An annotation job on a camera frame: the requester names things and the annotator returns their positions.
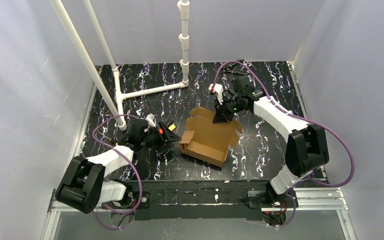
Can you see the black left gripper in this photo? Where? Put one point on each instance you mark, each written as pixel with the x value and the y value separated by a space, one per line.
pixel 165 135

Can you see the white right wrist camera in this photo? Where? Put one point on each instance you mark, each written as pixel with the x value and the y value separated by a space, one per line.
pixel 216 90

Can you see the aluminium rail frame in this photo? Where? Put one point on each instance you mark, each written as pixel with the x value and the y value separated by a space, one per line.
pixel 191 199

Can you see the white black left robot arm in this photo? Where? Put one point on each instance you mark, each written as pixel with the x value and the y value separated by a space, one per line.
pixel 83 185

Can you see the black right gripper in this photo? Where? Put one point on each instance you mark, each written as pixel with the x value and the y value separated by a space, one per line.
pixel 223 108

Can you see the black pliers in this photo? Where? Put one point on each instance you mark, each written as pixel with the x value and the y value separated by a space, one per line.
pixel 230 69

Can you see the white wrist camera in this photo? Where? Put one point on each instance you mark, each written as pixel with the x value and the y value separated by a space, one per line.
pixel 150 118
pixel 216 90

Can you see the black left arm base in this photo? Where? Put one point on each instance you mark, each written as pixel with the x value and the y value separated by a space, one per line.
pixel 131 198

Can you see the brown cardboard paper box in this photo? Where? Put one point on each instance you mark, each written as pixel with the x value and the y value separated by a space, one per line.
pixel 208 141

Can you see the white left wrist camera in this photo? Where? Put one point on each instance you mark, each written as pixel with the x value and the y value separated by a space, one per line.
pixel 150 118

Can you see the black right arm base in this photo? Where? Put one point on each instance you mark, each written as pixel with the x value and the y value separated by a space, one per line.
pixel 269 198

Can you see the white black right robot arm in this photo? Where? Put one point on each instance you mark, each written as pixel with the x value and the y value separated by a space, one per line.
pixel 306 144

